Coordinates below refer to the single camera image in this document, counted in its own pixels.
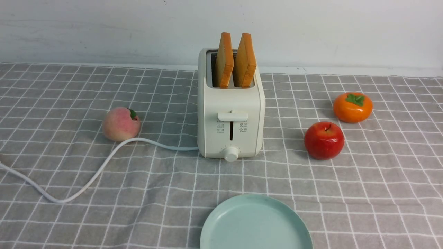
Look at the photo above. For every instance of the toast slice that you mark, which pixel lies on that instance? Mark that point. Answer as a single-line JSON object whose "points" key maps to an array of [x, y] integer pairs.
{"points": [[245, 62], [224, 62]]}

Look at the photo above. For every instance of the white two-slot toaster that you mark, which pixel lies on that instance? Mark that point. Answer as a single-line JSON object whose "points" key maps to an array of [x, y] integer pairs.
{"points": [[230, 120]]}

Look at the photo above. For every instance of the pink peach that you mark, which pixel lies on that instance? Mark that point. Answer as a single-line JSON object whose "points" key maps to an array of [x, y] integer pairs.
{"points": [[121, 124]]}

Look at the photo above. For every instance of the light green plate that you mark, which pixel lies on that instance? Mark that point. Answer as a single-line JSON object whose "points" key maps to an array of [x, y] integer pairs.
{"points": [[254, 221]]}

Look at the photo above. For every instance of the red apple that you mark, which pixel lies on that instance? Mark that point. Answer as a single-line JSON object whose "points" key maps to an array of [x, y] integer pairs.
{"points": [[324, 140]]}

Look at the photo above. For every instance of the orange persimmon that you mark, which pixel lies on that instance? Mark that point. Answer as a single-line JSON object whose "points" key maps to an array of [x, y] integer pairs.
{"points": [[352, 107]]}

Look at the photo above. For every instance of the grey checked tablecloth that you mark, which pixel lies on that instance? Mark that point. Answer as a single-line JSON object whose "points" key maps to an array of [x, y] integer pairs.
{"points": [[382, 191]]}

